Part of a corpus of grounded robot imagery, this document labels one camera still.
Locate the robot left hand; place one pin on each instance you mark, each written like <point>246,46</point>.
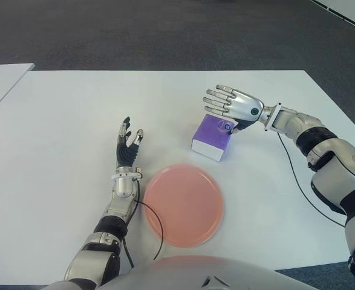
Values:
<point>125,154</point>

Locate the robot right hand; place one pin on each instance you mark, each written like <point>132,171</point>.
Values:
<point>243,105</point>

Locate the purple tissue paper pack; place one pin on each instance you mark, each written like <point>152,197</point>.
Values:
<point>210,133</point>

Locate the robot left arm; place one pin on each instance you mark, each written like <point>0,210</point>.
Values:
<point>124,187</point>

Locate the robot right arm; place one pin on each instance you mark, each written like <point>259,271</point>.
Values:
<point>331,151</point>

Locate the round pink plate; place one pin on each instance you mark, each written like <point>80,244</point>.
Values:
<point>183,205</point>

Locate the silver robot torso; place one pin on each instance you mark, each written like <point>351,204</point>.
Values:
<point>189,272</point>

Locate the white adjoining table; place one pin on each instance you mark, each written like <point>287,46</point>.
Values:
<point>1,78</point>

